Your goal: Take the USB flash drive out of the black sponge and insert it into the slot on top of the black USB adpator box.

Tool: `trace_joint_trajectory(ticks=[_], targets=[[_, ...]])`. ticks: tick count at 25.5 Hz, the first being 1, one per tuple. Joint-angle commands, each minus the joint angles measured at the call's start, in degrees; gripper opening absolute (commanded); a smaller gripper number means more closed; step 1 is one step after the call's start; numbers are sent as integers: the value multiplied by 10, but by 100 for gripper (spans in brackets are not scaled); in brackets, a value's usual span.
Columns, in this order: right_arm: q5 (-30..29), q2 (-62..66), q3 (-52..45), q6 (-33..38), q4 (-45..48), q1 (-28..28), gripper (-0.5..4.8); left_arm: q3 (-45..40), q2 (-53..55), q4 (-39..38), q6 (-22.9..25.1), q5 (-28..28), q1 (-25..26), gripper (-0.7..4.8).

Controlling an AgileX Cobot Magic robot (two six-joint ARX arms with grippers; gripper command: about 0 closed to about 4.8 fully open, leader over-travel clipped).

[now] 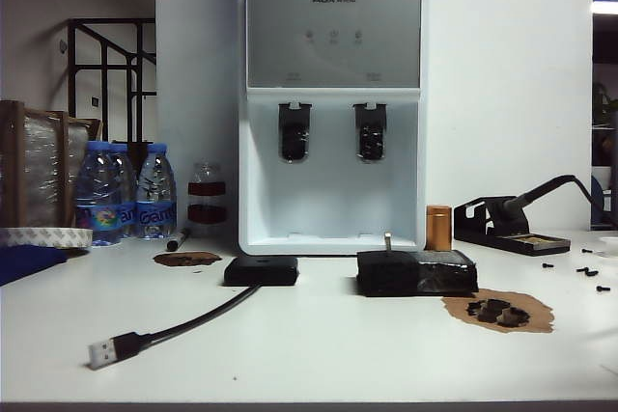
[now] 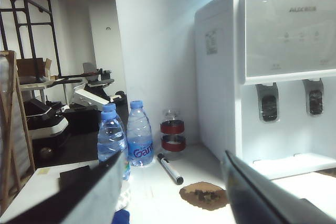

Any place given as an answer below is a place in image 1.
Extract black marker pen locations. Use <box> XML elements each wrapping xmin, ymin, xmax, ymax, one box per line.
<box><xmin>165</xmin><ymin>227</ymin><xmax>191</xmax><ymax>253</ymax></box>

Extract wooden crate with plastic wrap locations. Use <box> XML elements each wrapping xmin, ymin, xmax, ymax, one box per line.
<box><xmin>0</xmin><ymin>99</ymin><xmax>103</xmax><ymax>230</ymax></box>

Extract large brown patch with holes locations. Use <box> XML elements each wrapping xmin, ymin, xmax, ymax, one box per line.
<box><xmin>440</xmin><ymin>288</ymin><xmax>555</xmax><ymax>335</ymax></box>

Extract white water dispenser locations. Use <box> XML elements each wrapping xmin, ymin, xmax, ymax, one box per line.
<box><xmin>237</xmin><ymin>0</ymin><xmax>428</xmax><ymax>257</ymax></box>

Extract blue cloth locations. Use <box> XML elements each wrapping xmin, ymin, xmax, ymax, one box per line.
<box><xmin>0</xmin><ymin>243</ymin><xmax>69</xmax><ymax>287</ymax></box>

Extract small brown torn patch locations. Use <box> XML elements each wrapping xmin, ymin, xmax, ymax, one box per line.
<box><xmin>152</xmin><ymin>250</ymin><xmax>223</xmax><ymax>268</ymax></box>

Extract clear water bottle blue cap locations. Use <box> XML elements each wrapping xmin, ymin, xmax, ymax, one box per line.
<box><xmin>135</xmin><ymin>142</ymin><xmax>178</xmax><ymax>240</ymax></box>
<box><xmin>74</xmin><ymin>140</ymin><xmax>122</xmax><ymax>247</ymax></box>
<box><xmin>109</xmin><ymin>142</ymin><xmax>139</xmax><ymax>239</ymax></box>

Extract black soldering iron cable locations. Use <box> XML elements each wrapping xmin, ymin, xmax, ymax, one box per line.
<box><xmin>573</xmin><ymin>175</ymin><xmax>618</xmax><ymax>228</ymax></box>

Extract white tape roll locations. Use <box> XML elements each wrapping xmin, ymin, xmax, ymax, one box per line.
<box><xmin>0</xmin><ymin>226</ymin><xmax>94</xmax><ymax>252</ymax></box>

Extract black soldering iron stand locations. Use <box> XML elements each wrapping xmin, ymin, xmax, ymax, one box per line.
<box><xmin>453</xmin><ymin>196</ymin><xmax>572</xmax><ymax>257</ymax></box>

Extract blue spare water jug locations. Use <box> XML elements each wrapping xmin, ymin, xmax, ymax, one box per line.
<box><xmin>591</xmin><ymin>166</ymin><xmax>618</xmax><ymax>232</ymax></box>

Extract clear jar red bands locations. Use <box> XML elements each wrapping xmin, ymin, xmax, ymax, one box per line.
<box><xmin>186</xmin><ymin>160</ymin><xmax>228</xmax><ymax>238</ymax></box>

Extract black soldering iron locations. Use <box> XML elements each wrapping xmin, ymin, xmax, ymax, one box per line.
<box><xmin>496</xmin><ymin>174</ymin><xmax>588</xmax><ymax>221</ymax></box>

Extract copper cylinder can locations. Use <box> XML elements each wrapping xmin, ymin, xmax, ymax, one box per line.
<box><xmin>425</xmin><ymin>205</ymin><xmax>453</xmax><ymax>250</ymax></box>

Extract black USB hub box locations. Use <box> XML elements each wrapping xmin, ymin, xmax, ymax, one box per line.
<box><xmin>222</xmin><ymin>256</ymin><xmax>299</xmax><ymax>288</ymax></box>

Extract black sponge block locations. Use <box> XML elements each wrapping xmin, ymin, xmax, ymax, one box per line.
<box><xmin>355</xmin><ymin>248</ymin><xmax>480</xmax><ymax>298</ymax></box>

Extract black dispenser tap paddle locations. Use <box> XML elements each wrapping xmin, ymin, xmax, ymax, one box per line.
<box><xmin>352</xmin><ymin>101</ymin><xmax>388</xmax><ymax>163</ymax></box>
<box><xmin>277</xmin><ymin>101</ymin><xmax>310</xmax><ymax>163</ymax></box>

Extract black stair railing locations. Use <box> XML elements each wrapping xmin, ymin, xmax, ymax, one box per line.
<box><xmin>67</xmin><ymin>17</ymin><xmax>156</xmax><ymax>145</ymax></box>

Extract black USB hub cable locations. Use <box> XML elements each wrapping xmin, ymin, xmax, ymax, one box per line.
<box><xmin>87</xmin><ymin>284</ymin><xmax>262</xmax><ymax>369</ymax></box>

